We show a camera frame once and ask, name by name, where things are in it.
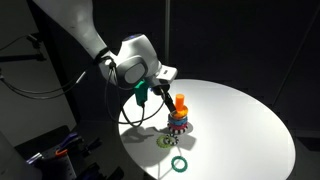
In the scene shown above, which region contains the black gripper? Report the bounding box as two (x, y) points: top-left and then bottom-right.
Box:
(150, 79), (178, 114)

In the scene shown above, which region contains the orange ring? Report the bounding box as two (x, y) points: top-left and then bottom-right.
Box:
(172, 105), (190, 120)

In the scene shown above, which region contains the grey vertical pole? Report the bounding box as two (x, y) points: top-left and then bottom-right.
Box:
(164, 0), (172, 66)

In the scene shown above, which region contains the black clamp equipment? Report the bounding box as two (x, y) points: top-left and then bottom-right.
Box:
(25, 124), (125, 180)

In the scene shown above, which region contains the orange ring toss peg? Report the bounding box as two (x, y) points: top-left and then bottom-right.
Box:
(175, 93), (186, 113)

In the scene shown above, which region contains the blue ring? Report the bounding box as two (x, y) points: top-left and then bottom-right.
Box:
(167, 113), (189, 126)

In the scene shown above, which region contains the red ring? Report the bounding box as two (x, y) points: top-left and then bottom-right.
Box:
(168, 121), (188, 130)

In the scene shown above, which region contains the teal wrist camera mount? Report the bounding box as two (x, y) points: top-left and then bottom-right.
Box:
(134, 79), (150, 107)

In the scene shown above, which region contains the lime green gear ring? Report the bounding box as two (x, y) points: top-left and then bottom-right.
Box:
(156, 134), (174, 150)

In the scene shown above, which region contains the small black white ring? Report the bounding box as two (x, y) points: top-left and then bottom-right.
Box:
(165, 133), (180, 147)

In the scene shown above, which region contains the black looped cable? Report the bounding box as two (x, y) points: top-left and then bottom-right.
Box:
(104, 57), (167, 128)

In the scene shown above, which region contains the teal ring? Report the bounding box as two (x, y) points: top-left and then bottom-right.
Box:
(170, 155), (189, 173)

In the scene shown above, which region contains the thin grey cable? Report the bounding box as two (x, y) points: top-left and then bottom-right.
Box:
(0, 68), (88, 101)

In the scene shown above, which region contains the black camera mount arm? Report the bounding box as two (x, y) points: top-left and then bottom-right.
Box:
(0, 32), (48, 64)

